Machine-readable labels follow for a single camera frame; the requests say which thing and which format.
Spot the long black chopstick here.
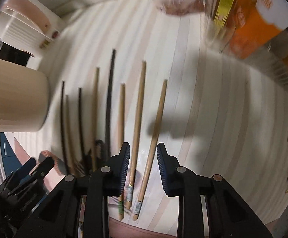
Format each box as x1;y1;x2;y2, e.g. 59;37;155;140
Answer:
105;49;116;158

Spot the blue kitchen cabinet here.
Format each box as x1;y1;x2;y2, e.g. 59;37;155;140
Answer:
0;132;22;177

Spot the dark chopstick short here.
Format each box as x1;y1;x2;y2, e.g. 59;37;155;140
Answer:
78;88;87;174

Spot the light wooden chopstick thin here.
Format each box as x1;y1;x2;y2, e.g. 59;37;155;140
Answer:
65;95;79;177

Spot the beige striped utensil holder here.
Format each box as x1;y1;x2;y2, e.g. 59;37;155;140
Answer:
0;60;50;132

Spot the dark chopstick leftmost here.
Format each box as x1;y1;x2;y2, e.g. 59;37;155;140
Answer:
60;81;70;175

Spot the striped table mat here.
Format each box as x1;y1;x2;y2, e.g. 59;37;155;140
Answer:
16;0;288;224

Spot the pink white dish rack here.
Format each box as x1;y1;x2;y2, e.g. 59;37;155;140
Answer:
0;0;65;66

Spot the clear plastic storage bin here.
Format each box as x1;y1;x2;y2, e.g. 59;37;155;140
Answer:
205;0;288;90

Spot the orange seasoning package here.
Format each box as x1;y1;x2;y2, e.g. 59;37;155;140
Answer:
228;0;288;60

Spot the yellow label package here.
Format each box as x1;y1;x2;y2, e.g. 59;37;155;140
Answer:
212;0;236;29

